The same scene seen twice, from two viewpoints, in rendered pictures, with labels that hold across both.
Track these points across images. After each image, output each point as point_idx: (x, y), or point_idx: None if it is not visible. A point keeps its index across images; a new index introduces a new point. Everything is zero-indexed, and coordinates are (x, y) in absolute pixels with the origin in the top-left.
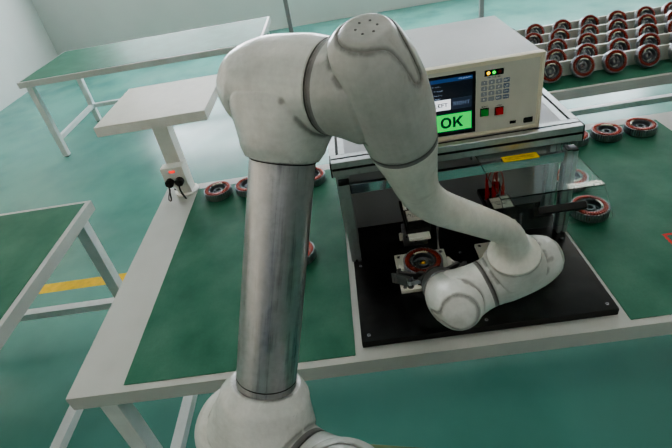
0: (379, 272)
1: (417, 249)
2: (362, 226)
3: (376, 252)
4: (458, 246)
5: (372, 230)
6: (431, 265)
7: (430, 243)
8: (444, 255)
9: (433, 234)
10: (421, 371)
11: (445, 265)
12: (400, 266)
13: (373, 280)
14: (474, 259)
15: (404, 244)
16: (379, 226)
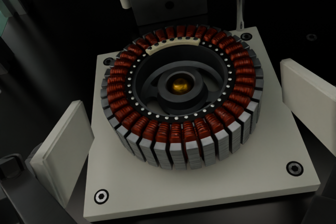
0: (41, 116)
1: (162, 32)
2: None
3: (56, 46)
4: (302, 18)
5: None
6: (213, 102)
7: (214, 13)
8: (261, 50)
9: None
10: None
11: (267, 90)
12: (60, 120)
13: (11, 149)
14: None
15: (136, 19)
16: None
